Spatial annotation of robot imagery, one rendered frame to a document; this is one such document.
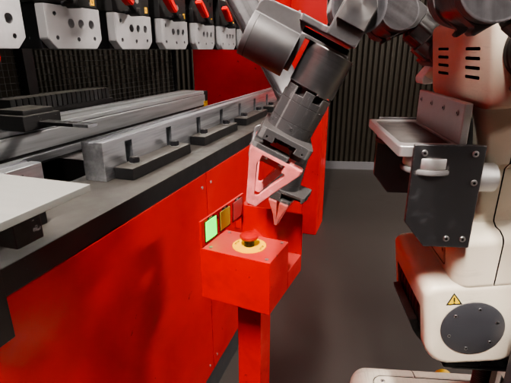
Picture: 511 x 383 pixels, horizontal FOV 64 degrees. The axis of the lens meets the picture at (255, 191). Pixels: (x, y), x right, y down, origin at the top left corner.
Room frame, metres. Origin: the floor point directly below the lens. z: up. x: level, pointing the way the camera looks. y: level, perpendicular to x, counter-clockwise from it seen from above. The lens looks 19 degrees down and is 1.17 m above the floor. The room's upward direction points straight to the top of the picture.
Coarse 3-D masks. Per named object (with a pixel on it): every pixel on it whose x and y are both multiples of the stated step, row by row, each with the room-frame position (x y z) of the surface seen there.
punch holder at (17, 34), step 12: (0, 0) 0.72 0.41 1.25; (12, 0) 0.74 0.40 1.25; (0, 12) 0.71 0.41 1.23; (12, 12) 0.74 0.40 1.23; (0, 24) 0.71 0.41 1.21; (12, 24) 0.73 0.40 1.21; (0, 36) 0.70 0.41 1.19; (12, 36) 0.73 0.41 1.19; (24, 36) 0.75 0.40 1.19; (0, 48) 0.70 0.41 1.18; (12, 48) 0.72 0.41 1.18
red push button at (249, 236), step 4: (244, 232) 0.78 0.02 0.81; (248, 232) 0.78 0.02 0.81; (252, 232) 0.78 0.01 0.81; (240, 236) 0.77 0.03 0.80; (244, 236) 0.77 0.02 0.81; (248, 236) 0.76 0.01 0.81; (252, 236) 0.77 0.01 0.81; (256, 236) 0.77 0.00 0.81; (244, 240) 0.76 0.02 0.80; (248, 240) 0.76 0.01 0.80; (252, 240) 0.76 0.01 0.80; (244, 244) 0.78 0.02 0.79; (248, 244) 0.77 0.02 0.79; (252, 244) 0.77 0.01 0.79
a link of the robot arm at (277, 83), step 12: (228, 0) 0.88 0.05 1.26; (240, 0) 0.87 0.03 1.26; (252, 0) 0.87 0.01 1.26; (240, 12) 0.87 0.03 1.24; (252, 12) 0.87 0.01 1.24; (240, 24) 0.87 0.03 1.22; (264, 72) 0.87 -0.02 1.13; (288, 72) 0.85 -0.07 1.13; (276, 84) 0.84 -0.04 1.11; (276, 96) 0.87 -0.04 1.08
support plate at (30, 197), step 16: (0, 176) 0.56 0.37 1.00; (16, 176) 0.56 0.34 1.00; (0, 192) 0.49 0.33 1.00; (16, 192) 0.49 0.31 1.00; (32, 192) 0.49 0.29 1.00; (48, 192) 0.49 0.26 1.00; (64, 192) 0.49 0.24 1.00; (80, 192) 0.51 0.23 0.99; (0, 208) 0.44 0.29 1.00; (16, 208) 0.44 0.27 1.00; (32, 208) 0.44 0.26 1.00; (48, 208) 0.46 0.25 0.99; (0, 224) 0.39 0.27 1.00; (16, 224) 0.41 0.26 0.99
